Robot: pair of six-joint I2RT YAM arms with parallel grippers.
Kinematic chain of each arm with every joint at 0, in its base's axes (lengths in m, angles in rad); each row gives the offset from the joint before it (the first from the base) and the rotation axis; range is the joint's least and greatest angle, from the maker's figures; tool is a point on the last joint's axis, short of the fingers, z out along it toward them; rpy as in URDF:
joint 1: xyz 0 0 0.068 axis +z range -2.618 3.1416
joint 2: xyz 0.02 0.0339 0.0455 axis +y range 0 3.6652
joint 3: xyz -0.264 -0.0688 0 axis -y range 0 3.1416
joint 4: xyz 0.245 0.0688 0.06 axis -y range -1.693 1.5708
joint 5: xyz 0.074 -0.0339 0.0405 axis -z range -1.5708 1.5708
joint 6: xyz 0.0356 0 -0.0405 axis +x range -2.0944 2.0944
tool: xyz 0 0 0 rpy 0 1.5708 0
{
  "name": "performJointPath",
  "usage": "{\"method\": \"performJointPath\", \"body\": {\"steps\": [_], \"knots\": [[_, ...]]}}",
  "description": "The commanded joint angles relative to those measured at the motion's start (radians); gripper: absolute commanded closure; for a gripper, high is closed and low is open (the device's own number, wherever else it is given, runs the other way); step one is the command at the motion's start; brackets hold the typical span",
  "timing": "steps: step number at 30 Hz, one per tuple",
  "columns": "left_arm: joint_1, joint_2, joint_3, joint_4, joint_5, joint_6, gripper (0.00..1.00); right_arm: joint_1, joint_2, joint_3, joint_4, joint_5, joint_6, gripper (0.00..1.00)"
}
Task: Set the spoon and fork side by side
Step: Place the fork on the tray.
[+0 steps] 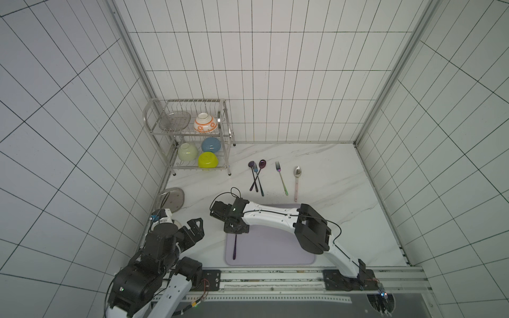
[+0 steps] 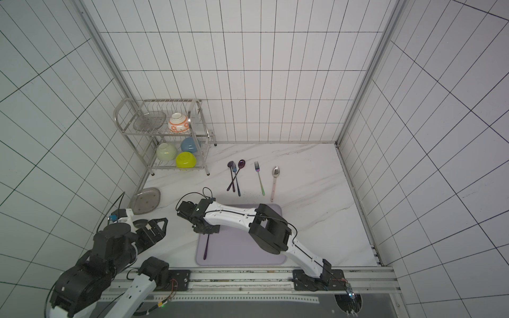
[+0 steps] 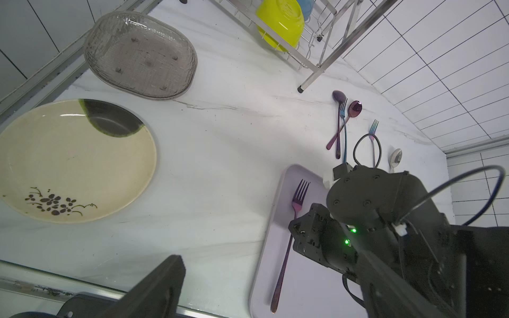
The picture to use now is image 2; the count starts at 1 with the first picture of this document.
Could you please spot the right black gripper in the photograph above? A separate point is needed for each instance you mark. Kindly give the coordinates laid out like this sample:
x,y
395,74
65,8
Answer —
x,y
205,228

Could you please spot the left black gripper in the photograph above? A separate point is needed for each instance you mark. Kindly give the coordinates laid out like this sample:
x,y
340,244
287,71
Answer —
x,y
144,233

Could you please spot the dark purple fork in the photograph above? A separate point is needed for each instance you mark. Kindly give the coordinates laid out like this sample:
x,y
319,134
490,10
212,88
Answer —
x,y
205,255

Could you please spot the blue fork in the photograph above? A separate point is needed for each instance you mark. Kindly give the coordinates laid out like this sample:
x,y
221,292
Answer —
x,y
236,170

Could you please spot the dark purple spoon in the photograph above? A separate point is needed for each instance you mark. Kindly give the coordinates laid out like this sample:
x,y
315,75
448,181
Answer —
x,y
230,166

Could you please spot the purple magenta spoon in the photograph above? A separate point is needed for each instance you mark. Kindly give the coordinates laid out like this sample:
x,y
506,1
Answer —
x,y
241,165

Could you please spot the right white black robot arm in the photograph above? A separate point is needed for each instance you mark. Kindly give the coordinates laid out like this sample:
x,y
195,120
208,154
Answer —
x,y
271,232

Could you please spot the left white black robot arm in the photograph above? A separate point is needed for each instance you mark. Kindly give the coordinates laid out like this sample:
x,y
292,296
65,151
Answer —
x,y
78,290

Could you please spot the grey glass plate on table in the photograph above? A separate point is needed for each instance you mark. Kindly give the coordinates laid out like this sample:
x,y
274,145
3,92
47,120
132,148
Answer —
x,y
145,201

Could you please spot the lilac rectangular placemat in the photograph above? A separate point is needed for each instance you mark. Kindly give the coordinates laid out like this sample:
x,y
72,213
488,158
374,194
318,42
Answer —
x,y
234,247

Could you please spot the lime green bowl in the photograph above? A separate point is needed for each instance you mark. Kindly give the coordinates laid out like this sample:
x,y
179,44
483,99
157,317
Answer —
x,y
186,160

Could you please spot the pale green bowl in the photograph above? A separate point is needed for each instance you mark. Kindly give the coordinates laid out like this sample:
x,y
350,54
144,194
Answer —
x,y
166,152

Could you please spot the blue bowl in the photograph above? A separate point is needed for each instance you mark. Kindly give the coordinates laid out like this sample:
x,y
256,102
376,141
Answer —
x,y
188,145

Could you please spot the steel two-tier dish rack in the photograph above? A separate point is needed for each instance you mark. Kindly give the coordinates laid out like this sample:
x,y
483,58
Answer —
x,y
145,144

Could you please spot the white orange patterned bowl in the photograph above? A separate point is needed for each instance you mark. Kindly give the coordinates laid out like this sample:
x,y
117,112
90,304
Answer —
x,y
178,123

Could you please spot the clear glass plate in rack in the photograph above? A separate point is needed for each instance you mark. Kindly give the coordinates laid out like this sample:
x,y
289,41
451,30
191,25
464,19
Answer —
x,y
149,122

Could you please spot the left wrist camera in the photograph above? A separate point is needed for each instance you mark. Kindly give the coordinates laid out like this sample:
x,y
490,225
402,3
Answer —
x,y
122,216

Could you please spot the aluminium mounting rail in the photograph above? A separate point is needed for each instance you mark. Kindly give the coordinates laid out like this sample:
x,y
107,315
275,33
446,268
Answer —
x,y
259,283

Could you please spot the rainbow fork green handle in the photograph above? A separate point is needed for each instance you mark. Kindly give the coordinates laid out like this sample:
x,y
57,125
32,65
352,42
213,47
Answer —
x,y
258,170

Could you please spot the silver spoon pink handle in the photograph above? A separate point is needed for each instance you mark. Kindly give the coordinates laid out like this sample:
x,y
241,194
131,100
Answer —
x,y
276,174

